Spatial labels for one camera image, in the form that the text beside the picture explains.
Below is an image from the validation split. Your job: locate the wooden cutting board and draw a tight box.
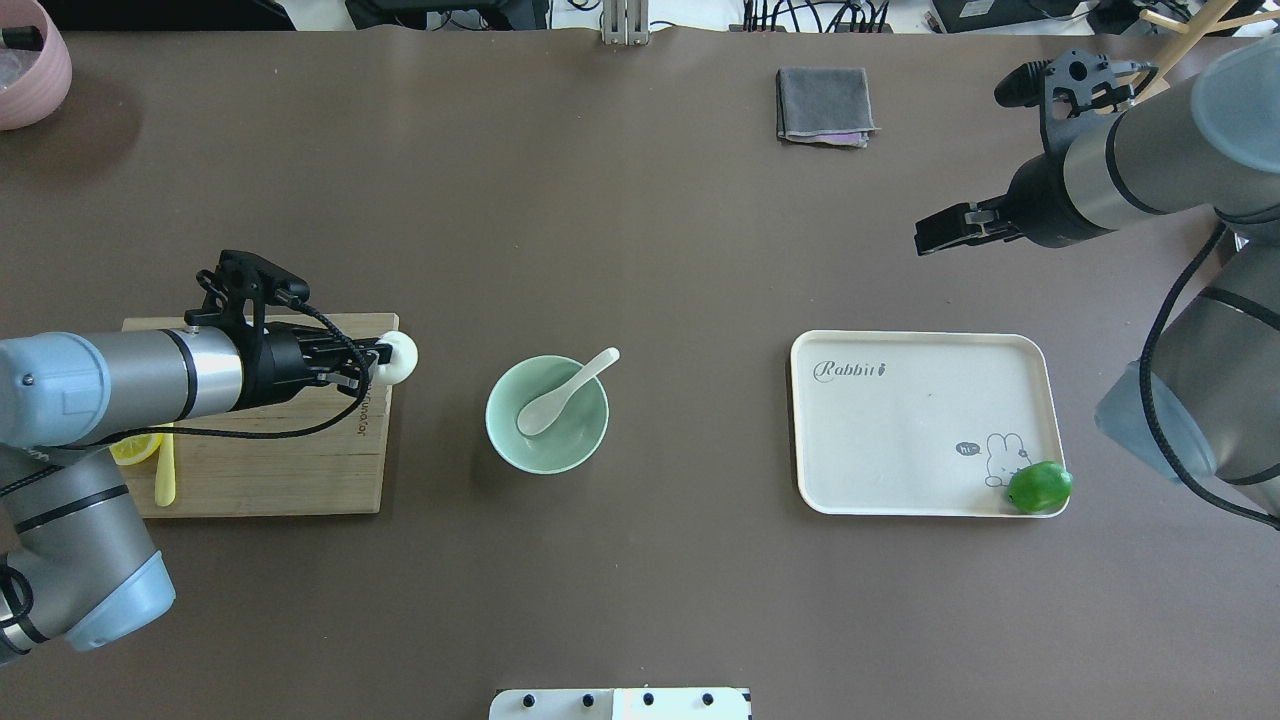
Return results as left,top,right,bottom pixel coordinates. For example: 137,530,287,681
118,313,401,518

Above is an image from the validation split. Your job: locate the yellow plastic knife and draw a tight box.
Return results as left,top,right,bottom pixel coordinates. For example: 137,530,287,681
154,432,177,507

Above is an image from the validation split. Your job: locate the cream rabbit tray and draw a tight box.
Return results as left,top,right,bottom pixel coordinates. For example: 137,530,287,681
788,331,1065,518

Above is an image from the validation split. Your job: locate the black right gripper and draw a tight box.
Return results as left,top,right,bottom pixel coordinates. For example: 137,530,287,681
914,152,1085,256

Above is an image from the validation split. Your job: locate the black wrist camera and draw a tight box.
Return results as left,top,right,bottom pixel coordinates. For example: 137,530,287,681
995,49,1158,158
184,249,310,328

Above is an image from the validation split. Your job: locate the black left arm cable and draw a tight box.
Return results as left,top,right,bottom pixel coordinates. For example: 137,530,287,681
95,300,372,442

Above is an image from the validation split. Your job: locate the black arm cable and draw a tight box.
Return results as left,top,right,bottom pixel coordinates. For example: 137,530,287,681
1139,222,1280,530
95,300,372,442

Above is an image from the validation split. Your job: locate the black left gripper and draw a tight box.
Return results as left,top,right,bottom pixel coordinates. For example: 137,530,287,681
238,322,393,410

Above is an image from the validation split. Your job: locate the green ceramic bowl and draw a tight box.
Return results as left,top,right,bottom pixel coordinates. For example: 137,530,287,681
484,355,611,475

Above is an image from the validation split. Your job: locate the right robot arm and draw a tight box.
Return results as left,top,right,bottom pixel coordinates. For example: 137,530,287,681
914,36,1279,529

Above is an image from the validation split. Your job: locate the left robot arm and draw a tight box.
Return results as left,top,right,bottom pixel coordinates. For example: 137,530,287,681
3,320,419,664

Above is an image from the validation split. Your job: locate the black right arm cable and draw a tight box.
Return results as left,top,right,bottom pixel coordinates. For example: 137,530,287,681
1139,222,1280,530

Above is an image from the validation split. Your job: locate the white box with knobs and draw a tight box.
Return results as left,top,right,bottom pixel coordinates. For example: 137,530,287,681
488,685,753,719

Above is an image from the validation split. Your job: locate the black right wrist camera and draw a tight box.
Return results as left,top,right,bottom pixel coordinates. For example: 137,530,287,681
995,49,1158,158

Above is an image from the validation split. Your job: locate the pink ribbed bowl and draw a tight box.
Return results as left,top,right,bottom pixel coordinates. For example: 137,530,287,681
1,1,72,131

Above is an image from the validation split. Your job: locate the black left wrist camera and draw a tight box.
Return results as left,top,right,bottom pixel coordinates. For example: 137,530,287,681
184,249,310,328

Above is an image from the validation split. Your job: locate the folded grey cloth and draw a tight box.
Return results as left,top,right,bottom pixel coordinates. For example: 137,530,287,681
774,67,878,149

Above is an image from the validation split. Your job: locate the grey metal bracket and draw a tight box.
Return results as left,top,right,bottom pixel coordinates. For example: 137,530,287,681
600,0,650,46

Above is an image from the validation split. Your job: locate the front stacked lemon slice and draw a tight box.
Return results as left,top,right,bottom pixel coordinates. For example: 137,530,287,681
109,433,163,468

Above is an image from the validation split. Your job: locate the white steamed bun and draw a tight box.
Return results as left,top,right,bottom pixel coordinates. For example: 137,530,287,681
370,331,419,386

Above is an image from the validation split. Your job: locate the wooden stand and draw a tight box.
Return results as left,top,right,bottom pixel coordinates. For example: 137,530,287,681
1135,1,1279,102

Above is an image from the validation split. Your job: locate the white ceramic spoon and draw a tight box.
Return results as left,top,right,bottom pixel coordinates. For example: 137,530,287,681
516,347,621,437

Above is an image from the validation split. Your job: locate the green lime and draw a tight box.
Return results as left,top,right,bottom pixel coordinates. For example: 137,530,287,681
1006,461,1074,515

